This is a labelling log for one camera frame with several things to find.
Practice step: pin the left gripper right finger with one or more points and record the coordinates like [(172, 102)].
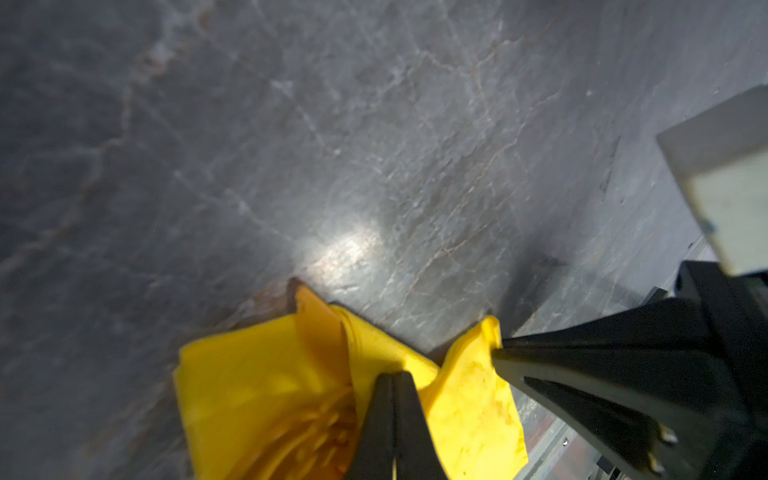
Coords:
[(415, 456)]

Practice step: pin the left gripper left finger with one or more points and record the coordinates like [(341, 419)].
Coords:
[(374, 458)]

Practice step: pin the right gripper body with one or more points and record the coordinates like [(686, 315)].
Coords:
[(736, 312)]

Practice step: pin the yellow paper napkin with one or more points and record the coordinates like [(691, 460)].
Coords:
[(231, 388)]

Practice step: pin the yellow plastic fork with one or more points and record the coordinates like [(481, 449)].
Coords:
[(316, 442)]

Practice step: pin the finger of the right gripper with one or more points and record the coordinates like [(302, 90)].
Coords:
[(647, 387)]

